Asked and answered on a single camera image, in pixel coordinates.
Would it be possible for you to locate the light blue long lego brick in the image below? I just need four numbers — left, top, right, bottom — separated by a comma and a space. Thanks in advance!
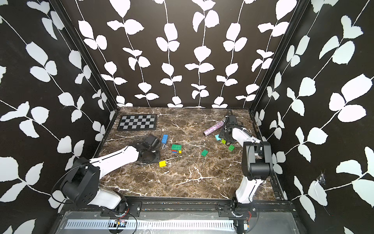
161, 135, 168, 144

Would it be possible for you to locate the small dark green lego brick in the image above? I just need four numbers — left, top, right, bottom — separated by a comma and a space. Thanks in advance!
201, 150, 208, 157

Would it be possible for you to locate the dark green long lego brick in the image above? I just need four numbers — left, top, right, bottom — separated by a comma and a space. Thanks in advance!
171, 144, 182, 151

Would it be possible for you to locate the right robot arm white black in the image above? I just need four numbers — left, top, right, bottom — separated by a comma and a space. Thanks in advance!
220, 124, 273, 204

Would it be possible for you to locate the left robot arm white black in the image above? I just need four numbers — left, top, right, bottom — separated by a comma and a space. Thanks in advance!
59, 144, 160, 210

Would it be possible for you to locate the yellow lego brick front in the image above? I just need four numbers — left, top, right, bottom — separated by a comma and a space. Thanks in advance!
159, 161, 167, 168

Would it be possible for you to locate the purple glitter microphone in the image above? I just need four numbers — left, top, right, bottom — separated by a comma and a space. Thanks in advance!
203, 121, 225, 136

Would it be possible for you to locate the black white checkerboard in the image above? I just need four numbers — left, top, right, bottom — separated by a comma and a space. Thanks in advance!
117, 114, 157, 131

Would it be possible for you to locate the white perforated strip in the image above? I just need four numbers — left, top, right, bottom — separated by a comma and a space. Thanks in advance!
63, 219, 235, 231

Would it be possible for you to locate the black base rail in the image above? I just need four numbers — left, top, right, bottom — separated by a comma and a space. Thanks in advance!
58, 197, 298, 220

